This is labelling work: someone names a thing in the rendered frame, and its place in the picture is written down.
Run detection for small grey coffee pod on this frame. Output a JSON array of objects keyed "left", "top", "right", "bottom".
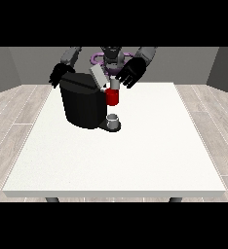
[{"left": 109, "top": 76, "right": 121, "bottom": 91}]

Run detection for red pod holder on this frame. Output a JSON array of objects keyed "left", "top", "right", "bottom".
[{"left": 105, "top": 88, "right": 120, "bottom": 107}]

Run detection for black coffee machine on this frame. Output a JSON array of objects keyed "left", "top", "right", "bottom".
[{"left": 58, "top": 72, "right": 122, "bottom": 133}]

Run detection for pale grey machine lid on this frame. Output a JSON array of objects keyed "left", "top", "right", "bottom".
[{"left": 89, "top": 64, "right": 111, "bottom": 90}]

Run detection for small grey cup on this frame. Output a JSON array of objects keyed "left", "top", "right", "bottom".
[{"left": 106, "top": 113, "right": 121, "bottom": 129}]

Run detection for grey robot trunk purple rings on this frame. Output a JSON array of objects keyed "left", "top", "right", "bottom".
[{"left": 90, "top": 47, "right": 135, "bottom": 78}]

